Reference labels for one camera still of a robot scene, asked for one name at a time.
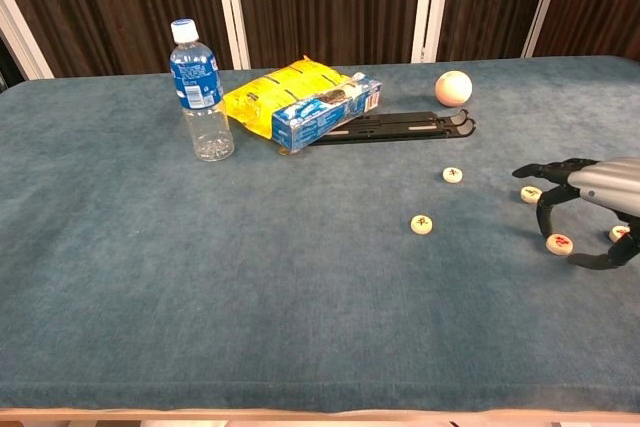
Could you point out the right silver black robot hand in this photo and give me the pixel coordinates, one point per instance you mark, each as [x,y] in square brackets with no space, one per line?
[610,182]

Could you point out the red-marked wooden chess piece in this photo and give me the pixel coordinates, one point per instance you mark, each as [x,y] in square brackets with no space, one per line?
[560,245]
[619,233]

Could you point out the black-marked wooden chess piece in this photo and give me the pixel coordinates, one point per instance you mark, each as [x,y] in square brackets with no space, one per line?
[421,225]
[452,175]
[529,195]

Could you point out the beige wooden ball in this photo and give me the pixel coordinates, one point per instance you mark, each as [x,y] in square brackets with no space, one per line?
[453,88]

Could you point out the black folding stand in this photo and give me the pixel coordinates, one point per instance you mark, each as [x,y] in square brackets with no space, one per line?
[400,128]

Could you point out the blue cookie box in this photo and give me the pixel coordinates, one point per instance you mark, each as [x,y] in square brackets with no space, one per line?
[310,122]

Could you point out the yellow snack bag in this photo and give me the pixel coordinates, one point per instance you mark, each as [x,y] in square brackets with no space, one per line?
[280,87]

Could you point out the clear plastic water bottle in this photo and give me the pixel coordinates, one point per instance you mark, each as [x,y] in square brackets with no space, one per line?
[202,82]

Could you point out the blue velvet table cloth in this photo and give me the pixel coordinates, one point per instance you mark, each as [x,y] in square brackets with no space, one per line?
[200,272]

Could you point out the white screen frame post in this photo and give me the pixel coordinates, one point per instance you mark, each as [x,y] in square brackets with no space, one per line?
[545,2]
[20,32]
[232,12]
[430,7]

